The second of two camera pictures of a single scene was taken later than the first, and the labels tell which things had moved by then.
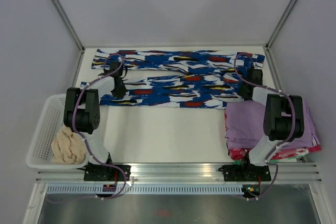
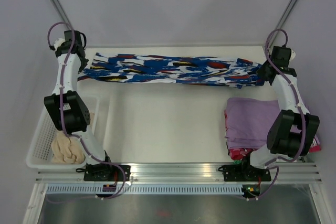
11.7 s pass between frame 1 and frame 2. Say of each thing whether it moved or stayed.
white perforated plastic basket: stayed
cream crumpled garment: stayed
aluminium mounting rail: stayed
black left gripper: moved
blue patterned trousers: moved
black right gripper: moved
